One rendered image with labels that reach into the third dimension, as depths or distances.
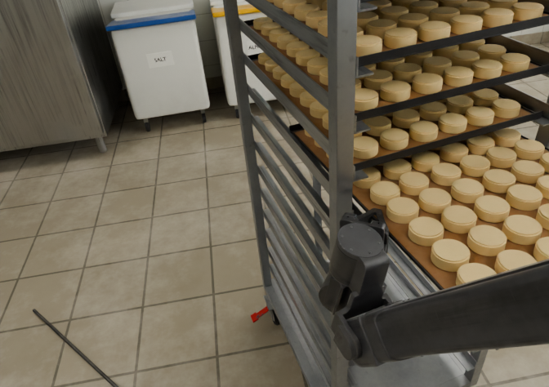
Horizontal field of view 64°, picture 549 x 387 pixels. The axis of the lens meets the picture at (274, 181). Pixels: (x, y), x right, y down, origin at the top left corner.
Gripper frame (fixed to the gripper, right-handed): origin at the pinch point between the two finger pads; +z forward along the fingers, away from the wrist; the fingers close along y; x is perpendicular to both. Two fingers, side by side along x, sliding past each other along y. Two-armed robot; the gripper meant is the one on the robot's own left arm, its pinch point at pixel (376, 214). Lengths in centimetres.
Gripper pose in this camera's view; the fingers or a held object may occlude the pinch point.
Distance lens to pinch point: 74.8
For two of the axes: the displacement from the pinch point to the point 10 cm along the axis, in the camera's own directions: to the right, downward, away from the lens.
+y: 0.9, 8.3, 5.6
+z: 4.2, -5.4, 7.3
